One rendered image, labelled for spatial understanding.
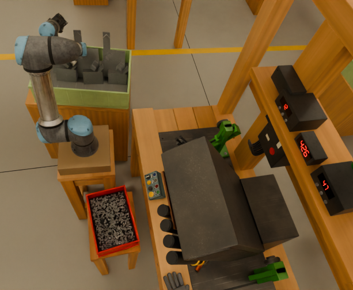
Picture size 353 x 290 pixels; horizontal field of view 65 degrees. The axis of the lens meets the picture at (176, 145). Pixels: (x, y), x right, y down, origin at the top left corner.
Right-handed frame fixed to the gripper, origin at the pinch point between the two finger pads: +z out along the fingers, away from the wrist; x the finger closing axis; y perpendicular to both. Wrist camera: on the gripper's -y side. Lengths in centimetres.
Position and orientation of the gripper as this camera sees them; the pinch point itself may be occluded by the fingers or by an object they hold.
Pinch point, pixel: (58, 23)
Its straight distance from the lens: 202.2
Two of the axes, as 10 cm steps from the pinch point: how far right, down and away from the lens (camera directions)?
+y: 8.0, -5.6, -2.3
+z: -1.2, -5.3, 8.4
